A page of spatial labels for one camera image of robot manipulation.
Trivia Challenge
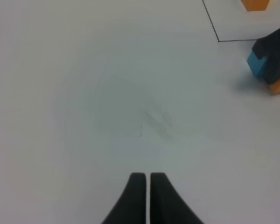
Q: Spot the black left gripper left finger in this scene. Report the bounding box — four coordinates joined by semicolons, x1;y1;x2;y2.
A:
103;173;147;224

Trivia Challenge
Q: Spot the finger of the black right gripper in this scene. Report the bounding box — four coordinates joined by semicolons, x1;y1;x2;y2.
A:
262;54;280;84
252;28;280;58

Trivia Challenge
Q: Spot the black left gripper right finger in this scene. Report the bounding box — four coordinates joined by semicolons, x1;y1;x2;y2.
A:
150;173;203;224

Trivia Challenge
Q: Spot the blue cube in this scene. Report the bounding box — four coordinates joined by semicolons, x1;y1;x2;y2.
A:
247;51;267;79

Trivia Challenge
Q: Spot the template orange cube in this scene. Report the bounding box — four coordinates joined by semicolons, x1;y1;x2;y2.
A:
241;0;270;12

